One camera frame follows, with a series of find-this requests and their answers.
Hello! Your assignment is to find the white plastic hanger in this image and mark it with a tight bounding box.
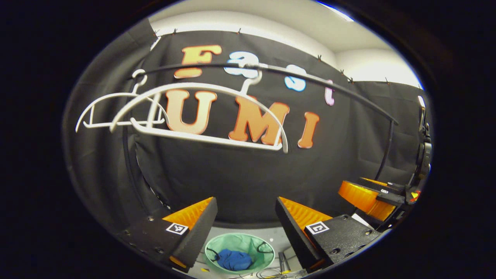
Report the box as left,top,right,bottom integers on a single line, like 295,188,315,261
76,69,169,133
110,70,289,153

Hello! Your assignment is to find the green mesh laundry hamper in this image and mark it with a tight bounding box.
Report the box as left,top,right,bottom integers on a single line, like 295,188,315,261
204,232,276,275

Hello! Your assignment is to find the blue corduroy shirt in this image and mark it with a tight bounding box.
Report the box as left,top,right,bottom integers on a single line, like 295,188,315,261
216,249,253,271

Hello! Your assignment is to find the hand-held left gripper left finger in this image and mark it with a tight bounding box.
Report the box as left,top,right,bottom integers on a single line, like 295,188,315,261
116,197,218,274

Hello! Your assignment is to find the black clothes rail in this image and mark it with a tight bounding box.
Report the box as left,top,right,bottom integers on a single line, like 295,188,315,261
122,62,400,229

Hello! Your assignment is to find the black backdrop cloth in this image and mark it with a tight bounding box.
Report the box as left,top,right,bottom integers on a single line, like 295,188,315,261
62,19,432,233

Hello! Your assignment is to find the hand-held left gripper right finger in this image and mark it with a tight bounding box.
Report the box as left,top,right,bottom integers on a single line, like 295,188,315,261
275,196,390,274

